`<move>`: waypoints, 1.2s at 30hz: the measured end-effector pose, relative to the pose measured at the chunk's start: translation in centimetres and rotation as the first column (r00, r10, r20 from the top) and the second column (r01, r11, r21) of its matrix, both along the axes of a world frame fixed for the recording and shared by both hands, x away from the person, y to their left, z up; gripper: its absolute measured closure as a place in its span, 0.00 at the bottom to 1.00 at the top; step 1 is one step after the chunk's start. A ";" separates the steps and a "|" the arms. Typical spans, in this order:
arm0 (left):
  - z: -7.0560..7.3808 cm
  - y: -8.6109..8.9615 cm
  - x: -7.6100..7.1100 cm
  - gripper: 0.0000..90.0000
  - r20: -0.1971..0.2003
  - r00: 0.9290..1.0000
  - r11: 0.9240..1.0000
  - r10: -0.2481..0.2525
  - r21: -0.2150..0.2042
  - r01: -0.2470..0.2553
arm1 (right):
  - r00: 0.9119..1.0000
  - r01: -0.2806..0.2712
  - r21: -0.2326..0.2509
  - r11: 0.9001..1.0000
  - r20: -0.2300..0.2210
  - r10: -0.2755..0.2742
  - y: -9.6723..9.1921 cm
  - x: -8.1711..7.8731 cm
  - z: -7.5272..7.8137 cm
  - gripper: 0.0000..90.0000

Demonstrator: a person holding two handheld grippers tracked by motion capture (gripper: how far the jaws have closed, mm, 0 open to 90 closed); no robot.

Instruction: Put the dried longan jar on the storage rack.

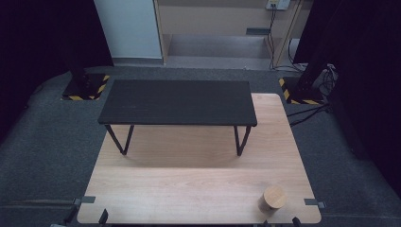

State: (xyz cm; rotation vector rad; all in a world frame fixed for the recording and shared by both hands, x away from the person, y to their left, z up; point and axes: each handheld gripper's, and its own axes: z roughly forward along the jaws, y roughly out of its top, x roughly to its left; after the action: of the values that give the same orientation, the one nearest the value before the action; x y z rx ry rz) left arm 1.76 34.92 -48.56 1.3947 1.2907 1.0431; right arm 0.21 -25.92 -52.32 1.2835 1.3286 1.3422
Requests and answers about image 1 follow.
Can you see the round wooden canister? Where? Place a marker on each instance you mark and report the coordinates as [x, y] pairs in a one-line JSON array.
[[272, 198]]

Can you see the wall power socket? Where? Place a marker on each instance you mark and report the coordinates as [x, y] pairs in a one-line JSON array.
[[278, 4]]

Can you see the white cabinet panel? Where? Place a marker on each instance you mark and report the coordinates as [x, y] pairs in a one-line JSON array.
[[129, 28]]

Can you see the black desktop shelf riser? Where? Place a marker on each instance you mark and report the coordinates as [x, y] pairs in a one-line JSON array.
[[179, 102]]

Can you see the black table clamp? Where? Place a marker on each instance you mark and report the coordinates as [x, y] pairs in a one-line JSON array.
[[296, 221], [103, 217]]

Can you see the grey table clamp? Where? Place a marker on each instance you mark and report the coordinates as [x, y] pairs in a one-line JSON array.
[[314, 202], [84, 200]]

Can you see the black stand with striped base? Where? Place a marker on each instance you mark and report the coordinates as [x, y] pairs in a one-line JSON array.
[[84, 82], [307, 86]]

